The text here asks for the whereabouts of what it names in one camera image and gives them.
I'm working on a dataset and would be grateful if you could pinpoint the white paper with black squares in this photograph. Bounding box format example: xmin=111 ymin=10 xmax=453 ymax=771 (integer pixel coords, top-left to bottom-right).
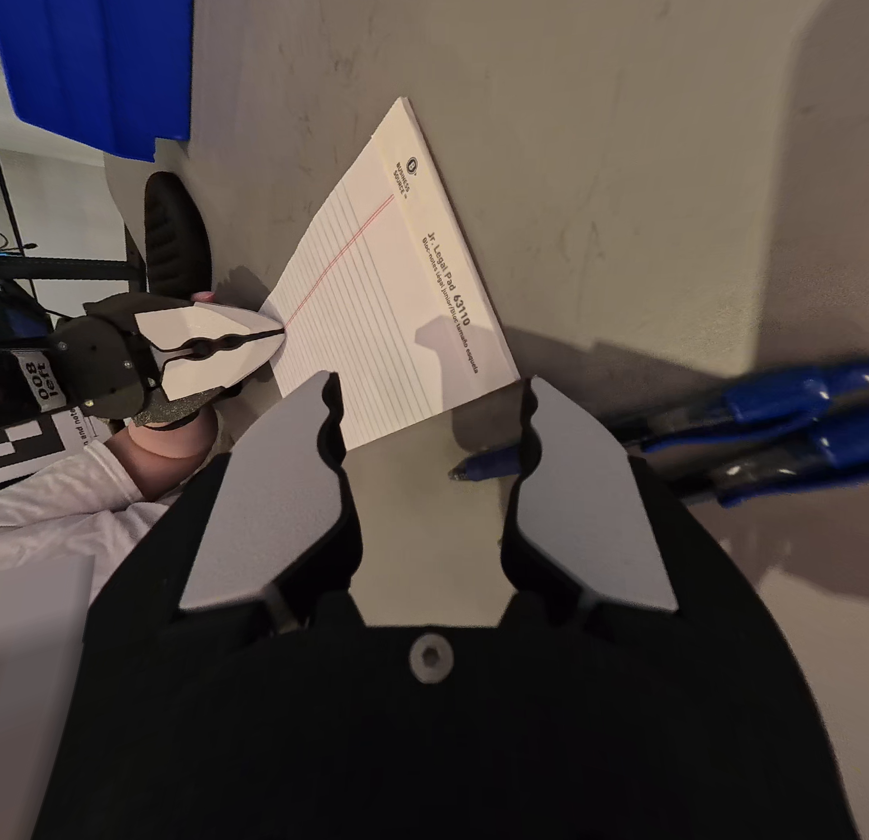
xmin=0 ymin=405 xmax=103 ymax=489

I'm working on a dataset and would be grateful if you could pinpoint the blue plastic bin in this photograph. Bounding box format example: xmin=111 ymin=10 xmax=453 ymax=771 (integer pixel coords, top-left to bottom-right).
xmin=0 ymin=0 xmax=196 ymax=163

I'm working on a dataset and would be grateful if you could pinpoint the white lined notepad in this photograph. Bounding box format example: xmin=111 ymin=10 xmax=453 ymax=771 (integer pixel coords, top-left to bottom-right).
xmin=261 ymin=96 xmax=522 ymax=451

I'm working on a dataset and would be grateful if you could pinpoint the blue retractable pen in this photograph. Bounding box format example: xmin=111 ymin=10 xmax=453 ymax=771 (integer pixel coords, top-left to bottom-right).
xmin=448 ymin=361 xmax=869 ymax=482
xmin=668 ymin=412 xmax=869 ymax=509

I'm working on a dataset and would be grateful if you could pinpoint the black metal monitor stand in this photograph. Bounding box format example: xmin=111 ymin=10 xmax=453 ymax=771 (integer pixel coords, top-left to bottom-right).
xmin=0 ymin=147 xmax=147 ymax=298

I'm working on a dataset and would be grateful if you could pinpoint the person's left forearm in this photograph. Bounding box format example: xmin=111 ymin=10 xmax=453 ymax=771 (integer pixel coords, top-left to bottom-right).
xmin=0 ymin=408 xmax=220 ymax=569

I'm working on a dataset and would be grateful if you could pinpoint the person's light shirt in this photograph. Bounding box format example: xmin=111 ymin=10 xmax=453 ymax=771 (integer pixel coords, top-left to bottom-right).
xmin=0 ymin=439 xmax=147 ymax=583

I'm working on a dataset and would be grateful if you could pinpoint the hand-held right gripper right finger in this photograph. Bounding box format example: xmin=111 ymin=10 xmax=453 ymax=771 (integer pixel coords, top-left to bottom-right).
xmin=499 ymin=375 xmax=680 ymax=613

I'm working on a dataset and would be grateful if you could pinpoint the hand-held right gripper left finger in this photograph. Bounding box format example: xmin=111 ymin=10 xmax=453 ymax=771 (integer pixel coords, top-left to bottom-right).
xmin=178 ymin=370 xmax=364 ymax=613

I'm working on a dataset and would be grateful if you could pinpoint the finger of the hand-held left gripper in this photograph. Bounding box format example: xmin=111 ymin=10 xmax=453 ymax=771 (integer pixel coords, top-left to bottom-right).
xmin=134 ymin=302 xmax=286 ymax=353
xmin=159 ymin=332 xmax=286 ymax=401

